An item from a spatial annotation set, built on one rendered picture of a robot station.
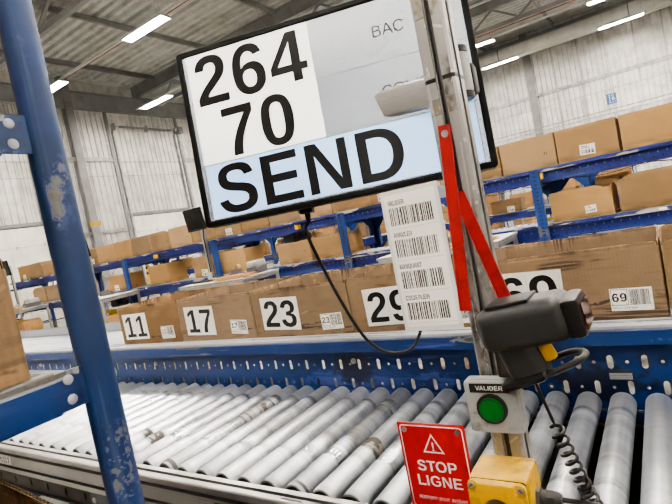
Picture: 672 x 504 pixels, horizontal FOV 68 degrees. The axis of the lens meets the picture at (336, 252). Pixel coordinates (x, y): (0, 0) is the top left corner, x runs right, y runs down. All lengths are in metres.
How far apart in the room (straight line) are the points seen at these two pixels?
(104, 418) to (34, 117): 0.24
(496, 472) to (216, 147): 0.64
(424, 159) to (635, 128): 5.04
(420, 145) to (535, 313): 0.32
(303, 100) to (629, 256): 0.77
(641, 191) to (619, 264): 4.28
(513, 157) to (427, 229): 5.24
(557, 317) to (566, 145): 5.25
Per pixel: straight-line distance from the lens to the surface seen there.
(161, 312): 2.09
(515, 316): 0.59
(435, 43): 0.69
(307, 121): 0.82
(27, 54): 0.48
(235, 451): 1.26
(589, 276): 1.25
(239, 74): 0.88
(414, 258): 0.68
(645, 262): 1.23
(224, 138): 0.87
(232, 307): 1.79
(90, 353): 0.45
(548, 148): 5.83
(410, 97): 0.78
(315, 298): 1.54
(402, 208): 0.68
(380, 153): 0.78
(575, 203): 5.56
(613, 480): 0.93
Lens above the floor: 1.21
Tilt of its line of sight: 3 degrees down
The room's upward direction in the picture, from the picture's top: 11 degrees counter-clockwise
